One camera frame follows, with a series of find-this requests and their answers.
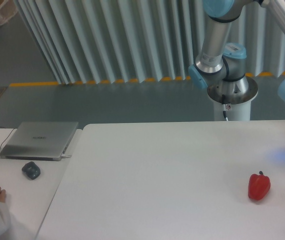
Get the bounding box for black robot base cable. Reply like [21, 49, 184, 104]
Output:
[221, 93, 230, 122]

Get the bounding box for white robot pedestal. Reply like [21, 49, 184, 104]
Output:
[207, 76, 258, 121]

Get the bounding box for red bell pepper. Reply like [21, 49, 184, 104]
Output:
[247, 171, 271, 201]

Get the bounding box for silver closed laptop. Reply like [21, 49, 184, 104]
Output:
[0, 121, 79, 161]

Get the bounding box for corrugated white partition screen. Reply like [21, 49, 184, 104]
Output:
[13, 0, 285, 86]

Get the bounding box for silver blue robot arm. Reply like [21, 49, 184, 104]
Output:
[188, 0, 285, 122]

